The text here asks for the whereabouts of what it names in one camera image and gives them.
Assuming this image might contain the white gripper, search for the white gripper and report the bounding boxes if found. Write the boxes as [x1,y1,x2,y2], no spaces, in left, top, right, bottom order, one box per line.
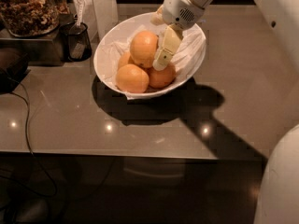
[150,0,205,71]

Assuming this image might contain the orange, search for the orange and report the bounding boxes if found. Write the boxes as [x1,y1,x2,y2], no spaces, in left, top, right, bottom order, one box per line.
[130,31,158,68]
[148,63,177,89]
[116,64,150,93]
[118,51,134,68]

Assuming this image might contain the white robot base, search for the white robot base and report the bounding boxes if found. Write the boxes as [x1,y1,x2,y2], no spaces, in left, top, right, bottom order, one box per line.
[253,125,299,224]

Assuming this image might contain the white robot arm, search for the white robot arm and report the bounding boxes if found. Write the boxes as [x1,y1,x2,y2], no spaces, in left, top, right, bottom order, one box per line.
[150,0,299,71]

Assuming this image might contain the white tilted bowl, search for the white tilted bowl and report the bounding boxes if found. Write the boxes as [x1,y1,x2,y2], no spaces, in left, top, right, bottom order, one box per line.
[93,11,207,101]

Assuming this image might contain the white paper liner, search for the white paper liner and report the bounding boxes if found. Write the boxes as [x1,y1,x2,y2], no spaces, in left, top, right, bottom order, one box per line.
[105,22,207,95]

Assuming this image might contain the white utensil in cup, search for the white utensil in cup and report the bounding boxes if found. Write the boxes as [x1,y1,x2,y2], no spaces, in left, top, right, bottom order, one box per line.
[69,0,85,35]

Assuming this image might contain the black mesh cup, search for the black mesh cup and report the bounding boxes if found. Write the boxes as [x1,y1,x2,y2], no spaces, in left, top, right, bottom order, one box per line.
[59,22,92,62]

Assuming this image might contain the glass jar of nuts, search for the glass jar of nuts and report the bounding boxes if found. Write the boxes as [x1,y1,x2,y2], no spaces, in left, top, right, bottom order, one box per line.
[0,0,59,37]

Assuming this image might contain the black cable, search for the black cable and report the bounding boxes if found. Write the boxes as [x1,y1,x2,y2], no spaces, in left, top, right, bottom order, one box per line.
[0,77,59,224]

